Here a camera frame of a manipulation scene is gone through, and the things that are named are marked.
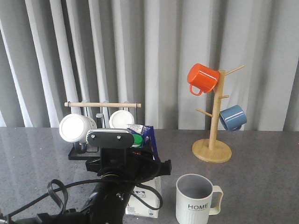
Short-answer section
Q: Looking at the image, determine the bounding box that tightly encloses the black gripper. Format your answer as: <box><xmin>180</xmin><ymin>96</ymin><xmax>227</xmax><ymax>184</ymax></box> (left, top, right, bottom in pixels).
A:
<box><xmin>85</xmin><ymin>147</ymin><xmax>172</xmax><ymax>183</ymax></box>

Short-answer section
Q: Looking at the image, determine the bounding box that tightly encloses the Pascual whole milk carton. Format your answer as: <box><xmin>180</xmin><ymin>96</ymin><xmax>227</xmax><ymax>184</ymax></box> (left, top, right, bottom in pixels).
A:
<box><xmin>125</xmin><ymin>124</ymin><xmax>159</xmax><ymax>218</ymax></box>

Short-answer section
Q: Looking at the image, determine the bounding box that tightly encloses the white HOME mug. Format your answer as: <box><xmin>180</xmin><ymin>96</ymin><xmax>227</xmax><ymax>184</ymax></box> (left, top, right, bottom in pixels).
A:
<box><xmin>176</xmin><ymin>174</ymin><xmax>223</xmax><ymax>224</ymax></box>

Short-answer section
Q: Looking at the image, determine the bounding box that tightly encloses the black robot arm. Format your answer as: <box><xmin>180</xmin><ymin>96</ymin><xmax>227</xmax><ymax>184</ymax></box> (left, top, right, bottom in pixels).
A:
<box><xmin>7</xmin><ymin>148</ymin><xmax>171</xmax><ymax>224</ymax></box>

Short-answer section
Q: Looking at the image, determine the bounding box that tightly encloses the white ribbed mug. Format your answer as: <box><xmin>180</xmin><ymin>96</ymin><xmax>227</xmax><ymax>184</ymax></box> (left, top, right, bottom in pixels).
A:
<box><xmin>109</xmin><ymin>110</ymin><xmax>135</xmax><ymax>128</ymax></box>

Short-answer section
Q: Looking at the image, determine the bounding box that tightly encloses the wooden mug tree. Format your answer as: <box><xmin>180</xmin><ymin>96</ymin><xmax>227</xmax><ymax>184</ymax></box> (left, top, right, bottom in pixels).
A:
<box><xmin>192</xmin><ymin>65</ymin><xmax>245</xmax><ymax>163</ymax></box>

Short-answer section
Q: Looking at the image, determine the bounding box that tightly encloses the white smiley mug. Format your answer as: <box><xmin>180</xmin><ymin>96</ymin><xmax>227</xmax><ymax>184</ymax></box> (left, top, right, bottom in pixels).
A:
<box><xmin>59</xmin><ymin>114</ymin><xmax>97</xmax><ymax>154</ymax></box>

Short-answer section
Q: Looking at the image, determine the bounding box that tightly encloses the blue enamel mug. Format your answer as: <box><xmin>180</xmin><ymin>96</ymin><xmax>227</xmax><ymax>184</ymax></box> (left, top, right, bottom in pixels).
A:
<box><xmin>219</xmin><ymin>105</ymin><xmax>247</xmax><ymax>132</ymax></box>

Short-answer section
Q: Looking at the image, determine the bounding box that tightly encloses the orange enamel mug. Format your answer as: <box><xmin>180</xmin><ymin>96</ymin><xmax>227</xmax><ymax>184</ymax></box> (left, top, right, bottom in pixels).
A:
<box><xmin>187</xmin><ymin>63</ymin><xmax>220</xmax><ymax>96</ymax></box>

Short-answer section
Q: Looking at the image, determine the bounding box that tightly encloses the grey curtain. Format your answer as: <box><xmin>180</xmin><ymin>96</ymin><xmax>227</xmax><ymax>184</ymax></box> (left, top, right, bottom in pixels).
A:
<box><xmin>0</xmin><ymin>0</ymin><xmax>299</xmax><ymax>131</ymax></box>

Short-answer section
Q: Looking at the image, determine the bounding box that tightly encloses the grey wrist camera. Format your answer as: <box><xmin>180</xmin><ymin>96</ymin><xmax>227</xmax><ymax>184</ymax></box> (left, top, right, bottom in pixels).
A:
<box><xmin>86</xmin><ymin>128</ymin><xmax>134</xmax><ymax>149</ymax></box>

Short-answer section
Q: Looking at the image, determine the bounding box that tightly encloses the black wire mug rack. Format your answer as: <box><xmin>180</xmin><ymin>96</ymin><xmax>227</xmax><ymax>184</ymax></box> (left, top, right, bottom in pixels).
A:
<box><xmin>64</xmin><ymin>100</ymin><xmax>142</xmax><ymax>160</ymax></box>

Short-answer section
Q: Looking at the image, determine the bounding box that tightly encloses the black cable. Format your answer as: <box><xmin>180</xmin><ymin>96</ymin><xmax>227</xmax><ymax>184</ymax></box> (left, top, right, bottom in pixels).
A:
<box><xmin>0</xmin><ymin>149</ymin><xmax>164</xmax><ymax>222</ymax></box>

